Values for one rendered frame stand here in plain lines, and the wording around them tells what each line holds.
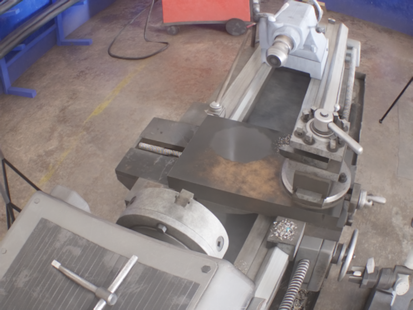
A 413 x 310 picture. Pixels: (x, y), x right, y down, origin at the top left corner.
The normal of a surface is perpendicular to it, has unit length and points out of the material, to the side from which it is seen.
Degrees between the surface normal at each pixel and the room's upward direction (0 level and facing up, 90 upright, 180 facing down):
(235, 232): 17
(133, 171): 0
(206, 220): 43
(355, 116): 0
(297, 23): 0
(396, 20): 90
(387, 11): 90
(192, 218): 32
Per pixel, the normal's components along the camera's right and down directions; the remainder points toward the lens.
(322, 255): -0.39, 0.64
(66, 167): -0.05, -0.73
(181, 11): -0.05, 0.68
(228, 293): 0.62, -0.36
